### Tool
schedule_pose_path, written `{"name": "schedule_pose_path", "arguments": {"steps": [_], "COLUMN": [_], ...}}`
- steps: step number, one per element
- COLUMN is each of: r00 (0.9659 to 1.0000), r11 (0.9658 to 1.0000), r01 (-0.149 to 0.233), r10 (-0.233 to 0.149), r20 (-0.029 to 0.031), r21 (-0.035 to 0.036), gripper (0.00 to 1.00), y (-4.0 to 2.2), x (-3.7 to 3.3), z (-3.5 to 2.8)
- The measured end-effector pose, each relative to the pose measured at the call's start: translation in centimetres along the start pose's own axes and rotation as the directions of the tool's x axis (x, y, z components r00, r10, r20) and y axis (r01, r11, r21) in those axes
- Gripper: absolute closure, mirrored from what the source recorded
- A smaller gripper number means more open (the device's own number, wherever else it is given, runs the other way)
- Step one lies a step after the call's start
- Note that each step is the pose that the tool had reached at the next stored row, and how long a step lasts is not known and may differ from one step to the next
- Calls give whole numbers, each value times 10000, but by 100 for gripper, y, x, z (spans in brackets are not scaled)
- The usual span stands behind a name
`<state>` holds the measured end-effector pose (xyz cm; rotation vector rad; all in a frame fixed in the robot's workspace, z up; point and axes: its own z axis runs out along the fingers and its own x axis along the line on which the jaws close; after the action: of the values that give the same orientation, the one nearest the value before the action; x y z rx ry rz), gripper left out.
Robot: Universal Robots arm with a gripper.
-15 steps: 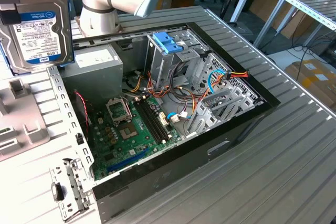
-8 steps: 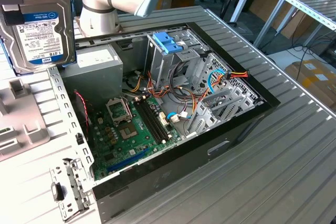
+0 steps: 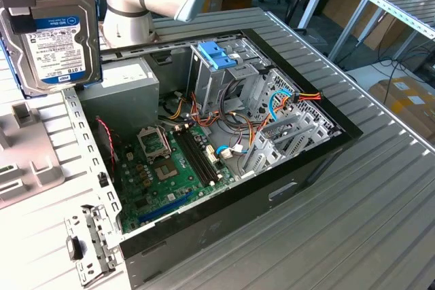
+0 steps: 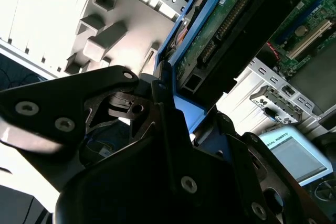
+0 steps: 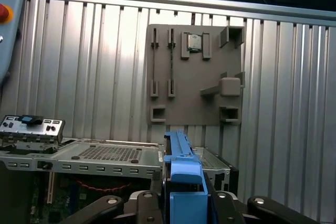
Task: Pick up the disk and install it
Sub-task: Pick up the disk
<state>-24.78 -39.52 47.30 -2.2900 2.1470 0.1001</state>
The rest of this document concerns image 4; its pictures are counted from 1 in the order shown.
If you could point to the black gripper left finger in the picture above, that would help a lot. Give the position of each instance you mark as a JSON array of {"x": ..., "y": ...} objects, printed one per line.
[{"x": 44, "y": 108}]

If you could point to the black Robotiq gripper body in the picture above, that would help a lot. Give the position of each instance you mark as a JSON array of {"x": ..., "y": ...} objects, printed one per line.
[{"x": 131, "y": 195}]

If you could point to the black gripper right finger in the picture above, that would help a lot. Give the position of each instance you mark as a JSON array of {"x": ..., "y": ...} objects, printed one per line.
[{"x": 252, "y": 171}]

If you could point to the hard disk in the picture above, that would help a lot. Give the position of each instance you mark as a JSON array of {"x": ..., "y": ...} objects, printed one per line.
[{"x": 249, "y": 32}]

